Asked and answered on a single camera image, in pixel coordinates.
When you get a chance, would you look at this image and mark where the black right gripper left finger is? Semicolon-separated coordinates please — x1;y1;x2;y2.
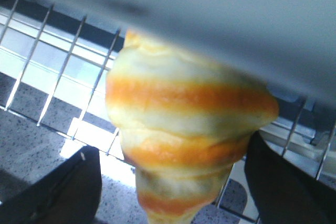
1;146;102;223

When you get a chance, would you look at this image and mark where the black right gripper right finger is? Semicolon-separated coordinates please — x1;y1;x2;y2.
244;132;335;223

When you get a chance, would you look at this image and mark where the orange striped croissant bread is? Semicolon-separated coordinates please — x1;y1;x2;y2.
106;30;279;223

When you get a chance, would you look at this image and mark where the white Toshiba toaster oven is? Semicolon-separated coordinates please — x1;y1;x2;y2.
51;0;335;106

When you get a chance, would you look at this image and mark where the wire oven rack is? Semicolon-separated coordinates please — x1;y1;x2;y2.
0;0;336;224

